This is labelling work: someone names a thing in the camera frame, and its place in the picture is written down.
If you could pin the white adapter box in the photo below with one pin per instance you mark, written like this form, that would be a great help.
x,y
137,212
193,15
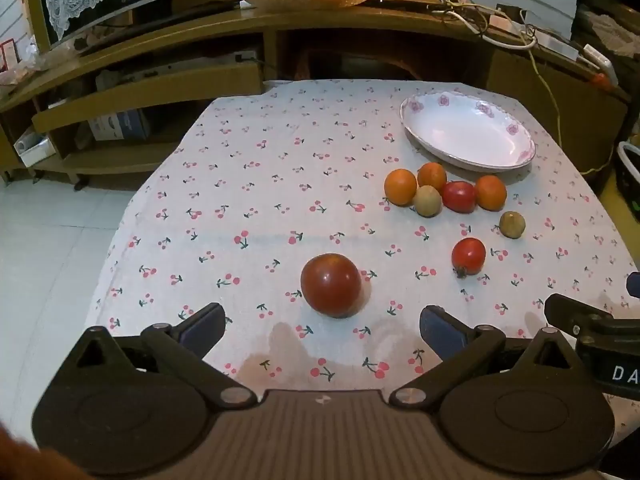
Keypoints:
x,y
557,42

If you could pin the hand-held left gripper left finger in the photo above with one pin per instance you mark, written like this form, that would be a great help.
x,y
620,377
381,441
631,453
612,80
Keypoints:
x,y
202,329

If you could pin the green-brown kiwi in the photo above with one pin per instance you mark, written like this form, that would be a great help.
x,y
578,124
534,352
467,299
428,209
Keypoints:
x,y
427,201
512,224

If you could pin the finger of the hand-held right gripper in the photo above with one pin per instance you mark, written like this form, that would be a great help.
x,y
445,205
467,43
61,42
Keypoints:
x,y
567,310
634,285

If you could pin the small orange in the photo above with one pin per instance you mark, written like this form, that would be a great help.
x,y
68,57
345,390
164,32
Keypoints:
x,y
400,186
490,192
432,175

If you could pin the blue and white box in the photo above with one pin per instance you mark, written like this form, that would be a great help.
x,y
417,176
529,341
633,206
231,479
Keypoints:
x,y
120,125

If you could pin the black bin with white rim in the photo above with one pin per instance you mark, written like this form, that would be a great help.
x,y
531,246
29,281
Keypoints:
x,y
629,170

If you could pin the small red tomato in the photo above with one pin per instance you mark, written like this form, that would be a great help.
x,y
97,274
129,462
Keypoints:
x,y
459,196
468,256

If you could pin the white floral plate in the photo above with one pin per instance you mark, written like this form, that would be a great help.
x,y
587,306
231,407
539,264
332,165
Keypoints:
x,y
465,132

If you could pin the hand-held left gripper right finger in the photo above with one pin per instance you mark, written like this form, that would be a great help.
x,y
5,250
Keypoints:
x,y
441,334

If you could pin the large dark red tomato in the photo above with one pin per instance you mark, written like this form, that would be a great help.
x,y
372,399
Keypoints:
x,y
330,285

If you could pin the cherry print tablecloth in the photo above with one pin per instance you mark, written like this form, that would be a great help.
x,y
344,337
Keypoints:
x,y
280,175

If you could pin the small red-orange object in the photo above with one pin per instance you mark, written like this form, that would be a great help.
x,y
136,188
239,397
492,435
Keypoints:
x,y
600,79

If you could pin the white power strip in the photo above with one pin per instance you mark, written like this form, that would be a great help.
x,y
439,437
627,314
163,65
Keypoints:
x,y
597,57

